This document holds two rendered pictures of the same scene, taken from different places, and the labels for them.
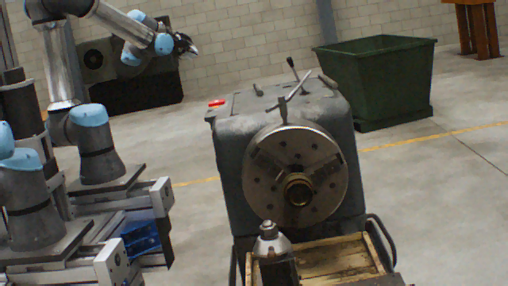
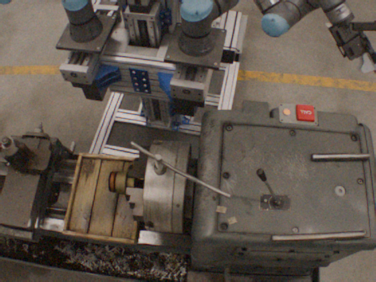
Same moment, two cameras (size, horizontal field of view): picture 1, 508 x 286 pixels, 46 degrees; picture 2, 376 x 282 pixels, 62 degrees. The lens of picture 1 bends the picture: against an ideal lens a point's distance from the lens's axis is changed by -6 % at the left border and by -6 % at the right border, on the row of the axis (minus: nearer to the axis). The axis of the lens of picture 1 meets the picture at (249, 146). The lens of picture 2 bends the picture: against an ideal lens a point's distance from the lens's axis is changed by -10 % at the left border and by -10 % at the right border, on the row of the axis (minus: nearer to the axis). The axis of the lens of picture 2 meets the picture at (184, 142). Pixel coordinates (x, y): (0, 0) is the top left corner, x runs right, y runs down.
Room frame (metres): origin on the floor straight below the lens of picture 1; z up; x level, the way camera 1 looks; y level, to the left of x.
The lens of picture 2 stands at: (1.92, -0.53, 2.21)
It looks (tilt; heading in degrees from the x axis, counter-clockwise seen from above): 62 degrees down; 96
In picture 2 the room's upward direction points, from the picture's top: 3 degrees counter-clockwise
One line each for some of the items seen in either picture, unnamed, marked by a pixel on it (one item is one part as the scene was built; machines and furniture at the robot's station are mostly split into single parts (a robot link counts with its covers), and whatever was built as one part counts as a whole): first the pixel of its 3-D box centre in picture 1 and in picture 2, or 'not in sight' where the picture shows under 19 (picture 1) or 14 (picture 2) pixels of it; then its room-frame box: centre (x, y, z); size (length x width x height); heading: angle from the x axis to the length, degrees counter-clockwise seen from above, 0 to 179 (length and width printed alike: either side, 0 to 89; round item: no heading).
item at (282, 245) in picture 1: (271, 242); (9, 144); (1.20, -0.01, 1.13); 0.08 x 0.08 x 0.03
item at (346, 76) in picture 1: (376, 81); not in sight; (6.70, -1.50, 0.43); 1.34 x 0.94 x 0.85; 10
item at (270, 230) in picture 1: (268, 228); (5, 141); (1.20, -0.01, 1.17); 0.04 x 0.04 x 0.03
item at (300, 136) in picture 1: (294, 175); (164, 186); (1.81, -0.11, 1.08); 0.32 x 0.09 x 0.32; 87
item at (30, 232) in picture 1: (32, 220); (83, 22); (1.41, 0.56, 1.21); 0.15 x 0.15 x 0.10
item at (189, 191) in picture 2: not in sight; (191, 188); (1.90, -0.12, 1.08); 0.21 x 0.03 x 0.21; 87
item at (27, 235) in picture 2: not in sight; (19, 184); (1.14, -0.08, 0.90); 0.47 x 0.30 x 0.06; 87
